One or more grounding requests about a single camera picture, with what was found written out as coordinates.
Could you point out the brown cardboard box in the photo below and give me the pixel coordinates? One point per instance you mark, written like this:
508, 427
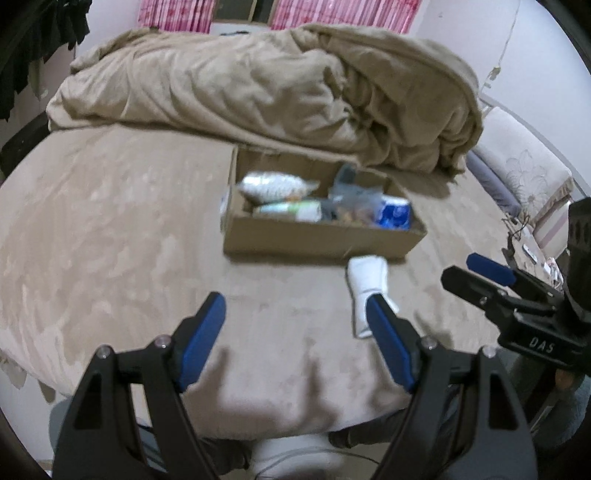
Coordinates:
248, 234

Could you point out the white patterned packet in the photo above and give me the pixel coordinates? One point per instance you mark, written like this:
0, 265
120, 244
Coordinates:
262, 187

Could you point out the grey-blue pillow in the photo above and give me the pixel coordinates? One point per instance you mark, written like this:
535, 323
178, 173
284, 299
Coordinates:
493, 185

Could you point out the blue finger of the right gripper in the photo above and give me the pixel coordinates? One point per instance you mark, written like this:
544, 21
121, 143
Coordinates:
490, 269

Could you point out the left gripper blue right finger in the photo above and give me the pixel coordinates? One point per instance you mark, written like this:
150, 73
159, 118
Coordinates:
397, 340

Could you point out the beige fleece blanket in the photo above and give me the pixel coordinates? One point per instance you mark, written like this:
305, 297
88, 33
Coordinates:
365, 94

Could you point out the pink floral curtain right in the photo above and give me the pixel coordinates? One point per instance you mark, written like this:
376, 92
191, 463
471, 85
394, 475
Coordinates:
394, 15

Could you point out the white embroidered pillow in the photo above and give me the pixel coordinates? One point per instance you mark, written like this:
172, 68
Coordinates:
536, 177

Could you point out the beige bed sheet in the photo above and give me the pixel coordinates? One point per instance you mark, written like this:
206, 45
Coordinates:
112, 235

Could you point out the pink floral curtain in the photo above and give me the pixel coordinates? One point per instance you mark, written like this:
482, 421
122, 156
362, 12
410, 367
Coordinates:
177, 15
394, 15

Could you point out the green white tissue pack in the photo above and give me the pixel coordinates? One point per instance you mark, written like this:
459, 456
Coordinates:
300, 211

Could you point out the white socks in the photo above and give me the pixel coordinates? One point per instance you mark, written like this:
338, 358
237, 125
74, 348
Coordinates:
366, 276

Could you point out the grey-blue knitted gloves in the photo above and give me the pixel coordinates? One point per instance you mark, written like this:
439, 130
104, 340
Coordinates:
342, 195

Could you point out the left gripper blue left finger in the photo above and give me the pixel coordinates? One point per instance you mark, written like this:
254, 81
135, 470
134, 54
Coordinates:
195, 339

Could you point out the clear plastic snack bag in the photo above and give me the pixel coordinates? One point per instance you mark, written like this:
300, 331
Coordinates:
356, 205

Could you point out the black clothes on rack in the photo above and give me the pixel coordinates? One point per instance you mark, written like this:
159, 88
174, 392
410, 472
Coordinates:
34, 30

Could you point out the dark window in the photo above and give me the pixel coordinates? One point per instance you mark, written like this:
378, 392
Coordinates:
244, 11

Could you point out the pink floral curtain left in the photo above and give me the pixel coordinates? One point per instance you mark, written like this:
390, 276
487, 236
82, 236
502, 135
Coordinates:
177, 15

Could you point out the blue foil packet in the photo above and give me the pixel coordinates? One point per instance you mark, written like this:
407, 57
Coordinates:
395, 213

